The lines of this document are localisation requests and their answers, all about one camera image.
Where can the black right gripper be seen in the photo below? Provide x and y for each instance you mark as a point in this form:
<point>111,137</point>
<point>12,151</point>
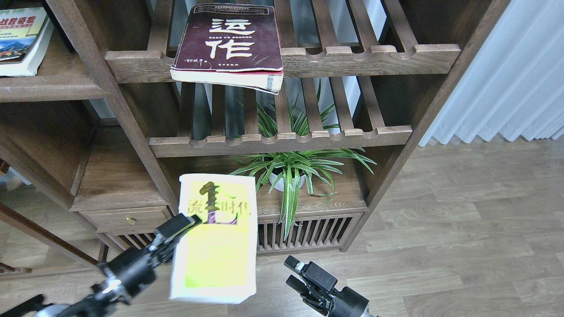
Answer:
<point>344,303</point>

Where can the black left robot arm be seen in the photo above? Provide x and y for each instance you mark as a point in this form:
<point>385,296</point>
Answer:
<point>90,306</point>

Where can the brass drawer knob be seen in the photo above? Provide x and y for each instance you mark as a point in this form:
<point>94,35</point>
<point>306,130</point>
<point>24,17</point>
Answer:
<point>130,220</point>

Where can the dark wooden bookshelf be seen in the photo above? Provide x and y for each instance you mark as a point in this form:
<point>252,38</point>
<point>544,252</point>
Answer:
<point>105,133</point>

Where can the white book with colourful picture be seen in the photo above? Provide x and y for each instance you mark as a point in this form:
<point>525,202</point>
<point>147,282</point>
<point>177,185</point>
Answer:
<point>24,38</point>

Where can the white pleated curtain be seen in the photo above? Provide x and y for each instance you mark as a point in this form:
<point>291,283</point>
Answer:
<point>514,88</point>

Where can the yellow green book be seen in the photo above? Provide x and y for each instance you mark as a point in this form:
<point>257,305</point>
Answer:
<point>216,261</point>

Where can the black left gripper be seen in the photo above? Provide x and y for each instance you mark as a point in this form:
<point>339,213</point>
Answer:
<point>133,271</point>

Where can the green spider plant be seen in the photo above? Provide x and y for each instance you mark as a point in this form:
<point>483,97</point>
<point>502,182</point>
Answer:
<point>294,169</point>

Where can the dark wooden side frame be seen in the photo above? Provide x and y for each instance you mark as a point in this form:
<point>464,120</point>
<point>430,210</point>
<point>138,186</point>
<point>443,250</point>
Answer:
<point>38,238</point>

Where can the dark maroon book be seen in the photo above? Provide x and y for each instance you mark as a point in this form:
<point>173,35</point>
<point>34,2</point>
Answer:
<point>231,44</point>

